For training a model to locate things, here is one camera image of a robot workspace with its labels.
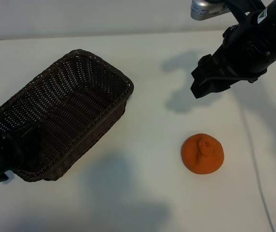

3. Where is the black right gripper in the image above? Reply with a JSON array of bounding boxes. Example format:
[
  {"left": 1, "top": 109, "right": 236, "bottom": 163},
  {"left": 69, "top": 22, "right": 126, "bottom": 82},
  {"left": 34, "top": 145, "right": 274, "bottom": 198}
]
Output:
[{"left": 190, "top": 23, "right": 269, "bottom": 99}]

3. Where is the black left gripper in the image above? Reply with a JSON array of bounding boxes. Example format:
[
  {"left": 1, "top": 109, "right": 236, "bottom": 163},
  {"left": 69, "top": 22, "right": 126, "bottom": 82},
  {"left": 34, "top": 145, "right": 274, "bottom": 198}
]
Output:
[{"left": 0, "top": 123, "right": 36, "bottom": 172}]

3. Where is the dark brown wicker basket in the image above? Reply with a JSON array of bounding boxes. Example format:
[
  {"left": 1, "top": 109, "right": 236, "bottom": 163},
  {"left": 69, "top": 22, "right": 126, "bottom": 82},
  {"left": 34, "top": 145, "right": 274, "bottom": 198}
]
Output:
[{"left": 0, "top": 49, "right": 134, "bottom": 182}]

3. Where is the orange fruit with stem bump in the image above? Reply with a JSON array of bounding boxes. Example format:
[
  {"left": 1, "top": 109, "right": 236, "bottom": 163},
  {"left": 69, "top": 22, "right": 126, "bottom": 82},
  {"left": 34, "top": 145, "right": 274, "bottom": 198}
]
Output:
[{"left": 181, "top": 133, "right": 225, "bottom": 174}]

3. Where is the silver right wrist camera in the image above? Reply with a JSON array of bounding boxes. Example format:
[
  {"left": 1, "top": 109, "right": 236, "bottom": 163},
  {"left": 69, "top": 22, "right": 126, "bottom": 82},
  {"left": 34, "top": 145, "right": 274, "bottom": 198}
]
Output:
[{"left": 190, "top": 0, "right": 230, "bottom": 21}]

